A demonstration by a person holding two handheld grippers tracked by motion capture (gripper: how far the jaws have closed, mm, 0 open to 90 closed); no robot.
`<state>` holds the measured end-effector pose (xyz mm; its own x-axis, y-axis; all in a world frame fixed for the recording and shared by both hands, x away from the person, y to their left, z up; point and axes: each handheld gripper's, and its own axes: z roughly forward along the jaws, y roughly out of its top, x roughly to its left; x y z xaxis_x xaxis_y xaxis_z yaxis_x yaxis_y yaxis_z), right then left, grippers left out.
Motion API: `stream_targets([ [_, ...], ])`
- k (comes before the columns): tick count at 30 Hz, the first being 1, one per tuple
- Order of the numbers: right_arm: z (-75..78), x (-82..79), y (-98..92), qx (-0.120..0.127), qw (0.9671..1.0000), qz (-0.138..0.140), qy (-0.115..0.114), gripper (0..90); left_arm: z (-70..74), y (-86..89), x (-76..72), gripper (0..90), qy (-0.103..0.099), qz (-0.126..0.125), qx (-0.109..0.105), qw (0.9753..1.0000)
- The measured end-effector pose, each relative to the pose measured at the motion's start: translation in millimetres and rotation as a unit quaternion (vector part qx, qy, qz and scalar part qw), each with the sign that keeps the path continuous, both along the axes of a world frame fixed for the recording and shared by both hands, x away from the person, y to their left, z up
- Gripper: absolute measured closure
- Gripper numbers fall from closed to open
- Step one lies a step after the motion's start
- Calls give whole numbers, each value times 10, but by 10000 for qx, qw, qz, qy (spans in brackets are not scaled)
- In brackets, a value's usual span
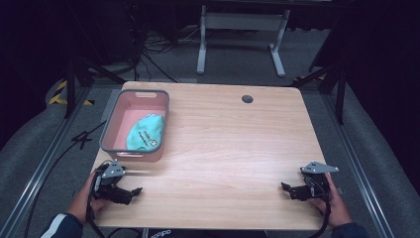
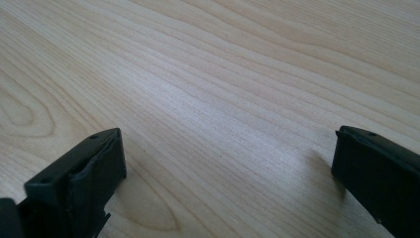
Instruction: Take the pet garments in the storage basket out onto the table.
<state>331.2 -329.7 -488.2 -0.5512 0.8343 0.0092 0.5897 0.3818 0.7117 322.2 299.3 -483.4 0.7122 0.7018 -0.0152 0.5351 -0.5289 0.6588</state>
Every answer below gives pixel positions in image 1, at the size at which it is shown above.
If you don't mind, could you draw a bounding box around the black floor cable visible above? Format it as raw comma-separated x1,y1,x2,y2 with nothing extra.
23,120,109,238

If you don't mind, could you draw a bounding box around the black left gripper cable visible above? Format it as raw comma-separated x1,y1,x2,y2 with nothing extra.
84,173,107,238

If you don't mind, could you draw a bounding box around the pink basket with grey rim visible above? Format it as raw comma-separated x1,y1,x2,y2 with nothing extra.
99,88,170,163

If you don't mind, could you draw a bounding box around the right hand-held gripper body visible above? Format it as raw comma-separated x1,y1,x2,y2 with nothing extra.
300,161,340,200

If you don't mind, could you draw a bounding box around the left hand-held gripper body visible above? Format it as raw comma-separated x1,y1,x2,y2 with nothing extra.
93,159,133,200

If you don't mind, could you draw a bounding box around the yellow black hazard tape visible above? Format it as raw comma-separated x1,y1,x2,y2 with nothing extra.
49,79,96,107

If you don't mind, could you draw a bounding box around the black tripod stand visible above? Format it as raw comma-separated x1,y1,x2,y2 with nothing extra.
292,60,349,126
63,54,127,119

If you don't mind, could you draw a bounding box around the black cross tape mark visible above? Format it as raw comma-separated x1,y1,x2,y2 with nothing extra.
70,130,94,151

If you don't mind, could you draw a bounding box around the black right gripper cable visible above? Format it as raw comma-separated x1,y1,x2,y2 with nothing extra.
305,177,333,238

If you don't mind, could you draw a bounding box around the person's right hand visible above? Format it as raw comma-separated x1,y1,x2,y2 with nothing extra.
311,174,353,229

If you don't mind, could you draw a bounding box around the white metal stand frame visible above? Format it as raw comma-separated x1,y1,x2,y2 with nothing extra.
196,4,292,78

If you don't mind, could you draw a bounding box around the tangle of black floor cables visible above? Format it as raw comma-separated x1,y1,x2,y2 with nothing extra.
130,19,202,83

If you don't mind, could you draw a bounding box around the teal pouch with dark print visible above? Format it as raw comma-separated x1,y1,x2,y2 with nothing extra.
126,113,165,153

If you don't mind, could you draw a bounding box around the person's left hand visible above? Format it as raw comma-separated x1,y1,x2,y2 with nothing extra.
67,172,112,226

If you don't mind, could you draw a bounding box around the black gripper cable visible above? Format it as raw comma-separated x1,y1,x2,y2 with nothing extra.
305,177,333,238
84,173,107,238

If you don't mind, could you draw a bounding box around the aluminium floor rail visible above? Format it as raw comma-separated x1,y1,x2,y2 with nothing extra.
320,92,395,238
0,86,93,238

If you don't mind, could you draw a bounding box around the person's dark printed clothing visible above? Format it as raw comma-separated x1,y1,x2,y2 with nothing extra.
144,228,269,238

